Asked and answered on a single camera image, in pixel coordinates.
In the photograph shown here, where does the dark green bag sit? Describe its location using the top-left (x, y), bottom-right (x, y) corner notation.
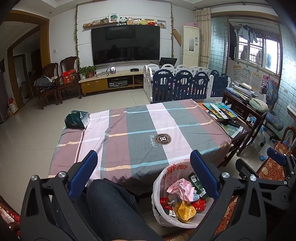
top-left (188, 172), bottom-right (209, 200)

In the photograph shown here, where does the yellow snack bag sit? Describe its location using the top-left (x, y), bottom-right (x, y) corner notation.
top-left (174, 201), bottom-right (196, 222)

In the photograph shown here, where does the pink plastic bag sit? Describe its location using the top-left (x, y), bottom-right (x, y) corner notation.
top-left (166, 178), bottom-right (195, 202)

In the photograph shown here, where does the red white foil package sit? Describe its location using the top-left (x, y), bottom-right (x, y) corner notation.
top-left (191, 198), bottom-right (206, 212)

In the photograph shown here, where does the person's leg in jeans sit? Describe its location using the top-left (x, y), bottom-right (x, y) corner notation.
top-left (86, 179), bottom-right (163, 240)

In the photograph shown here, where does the red orange snack packet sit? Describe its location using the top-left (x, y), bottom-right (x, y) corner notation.
top-left (159, 197), bottom-right (175, 211)

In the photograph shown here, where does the dark green gift box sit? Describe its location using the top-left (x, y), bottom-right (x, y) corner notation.
top-left (64, 110), bottom-right (90, 129)

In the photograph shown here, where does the pink grey plaid tablecloth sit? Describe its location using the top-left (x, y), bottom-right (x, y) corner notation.
top-left (49, 99), bottom-right (231, 195)

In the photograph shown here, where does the navy white baby fence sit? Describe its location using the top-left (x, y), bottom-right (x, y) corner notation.
top-left (143, 64), bottom-right (231, 103)

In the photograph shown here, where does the dark wooden armchair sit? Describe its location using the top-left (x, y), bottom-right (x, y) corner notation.
top-left (34, 56), bottom-right (82, 109)

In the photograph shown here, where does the red gift box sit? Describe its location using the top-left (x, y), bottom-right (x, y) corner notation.
top-left (62, 69), bottom-right (77, 85)

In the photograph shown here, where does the green potted plant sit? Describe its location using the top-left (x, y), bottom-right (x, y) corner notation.
top-left (78, 65), bottom-right (96, 78)

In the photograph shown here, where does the yellow wooden TV cabinet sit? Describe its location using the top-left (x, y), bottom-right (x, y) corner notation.
top-left (79, 70), bottom-right (144, 95)

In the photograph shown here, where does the white standing air conditioner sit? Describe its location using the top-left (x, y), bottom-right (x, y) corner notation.
top-left (181, 26), bottom-right (200, 67)

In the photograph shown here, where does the black flat screen television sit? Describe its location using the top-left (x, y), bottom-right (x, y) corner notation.
top-left (91, 25), bottom-right (160, 65)

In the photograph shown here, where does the beige curtain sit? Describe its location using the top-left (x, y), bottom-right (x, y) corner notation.
top-left (195, 8), bottom-right (211, 68)

